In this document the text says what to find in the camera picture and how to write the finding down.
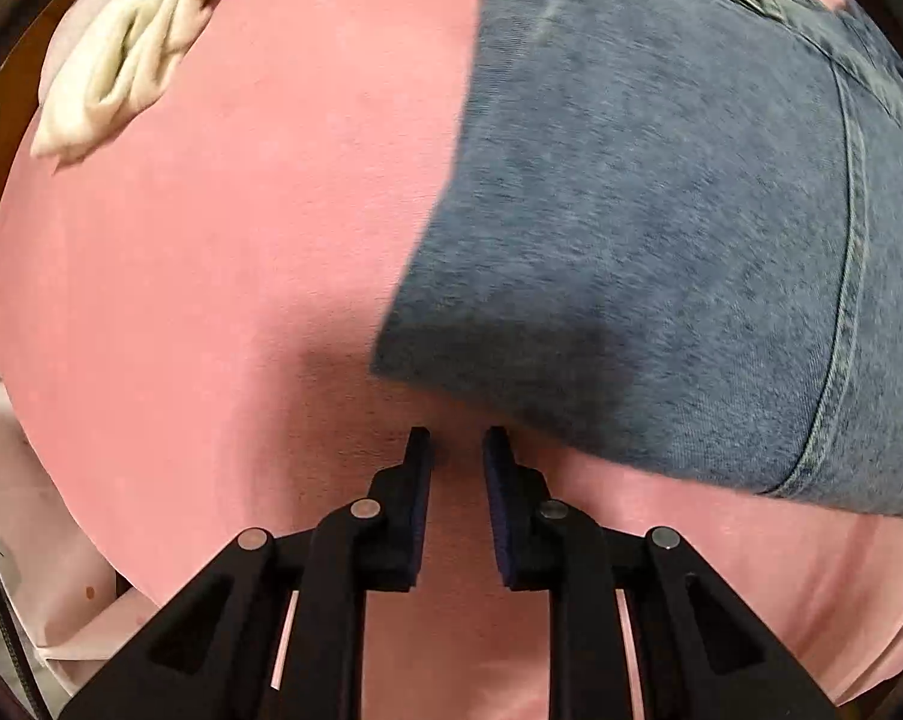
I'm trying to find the pink bed sheet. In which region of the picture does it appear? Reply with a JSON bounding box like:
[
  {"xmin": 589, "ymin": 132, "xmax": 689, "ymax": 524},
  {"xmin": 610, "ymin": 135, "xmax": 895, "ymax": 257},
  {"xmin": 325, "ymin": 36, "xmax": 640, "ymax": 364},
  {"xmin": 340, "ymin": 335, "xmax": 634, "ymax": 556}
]
[{"xmin": 0, "ymin": 0, "xmax": 903, "ymax": 720}]

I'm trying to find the white floral cloth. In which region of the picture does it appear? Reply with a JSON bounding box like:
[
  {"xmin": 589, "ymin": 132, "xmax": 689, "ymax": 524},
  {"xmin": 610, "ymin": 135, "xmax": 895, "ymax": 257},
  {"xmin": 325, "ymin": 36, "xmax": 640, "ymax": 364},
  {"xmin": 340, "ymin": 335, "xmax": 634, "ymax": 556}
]
[{"xmin": 0, "ymin": 315, "xmax": 160, "ymax": 702}]

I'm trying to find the white folded cloth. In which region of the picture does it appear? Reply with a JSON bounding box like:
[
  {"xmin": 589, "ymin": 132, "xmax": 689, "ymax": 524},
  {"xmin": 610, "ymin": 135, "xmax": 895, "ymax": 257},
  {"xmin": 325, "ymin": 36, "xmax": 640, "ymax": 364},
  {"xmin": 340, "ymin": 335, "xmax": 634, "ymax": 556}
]
[{"xmin": 29, "ymin": 0, "xmax": 274, "ymax": 163}]

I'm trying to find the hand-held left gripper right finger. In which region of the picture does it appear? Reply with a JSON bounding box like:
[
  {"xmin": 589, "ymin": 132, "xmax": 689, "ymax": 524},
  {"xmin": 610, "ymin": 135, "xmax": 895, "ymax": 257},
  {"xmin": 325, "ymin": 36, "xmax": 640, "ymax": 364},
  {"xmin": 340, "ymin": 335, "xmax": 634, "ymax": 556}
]
[{"xmin": 482, "ymin": 426, "xmax": 848, "ymax": 720}]

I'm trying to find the blue denim jacket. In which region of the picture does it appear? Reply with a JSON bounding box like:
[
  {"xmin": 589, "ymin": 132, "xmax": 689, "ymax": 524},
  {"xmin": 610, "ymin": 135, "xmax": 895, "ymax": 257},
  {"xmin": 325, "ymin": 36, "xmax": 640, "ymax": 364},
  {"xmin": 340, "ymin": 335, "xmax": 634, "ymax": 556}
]
[{"xmin": 370, "ymin": 0, "xmax": 903, "ymax": 524}]

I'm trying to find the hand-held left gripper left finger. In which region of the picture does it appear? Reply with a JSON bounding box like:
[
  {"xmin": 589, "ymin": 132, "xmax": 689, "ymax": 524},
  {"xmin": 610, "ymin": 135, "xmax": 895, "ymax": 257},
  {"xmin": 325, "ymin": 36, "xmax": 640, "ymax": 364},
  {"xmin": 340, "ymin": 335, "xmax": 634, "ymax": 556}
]
[{"xmin": 57, "ymin": 426, "xmax": 436, "ymax": 720}]

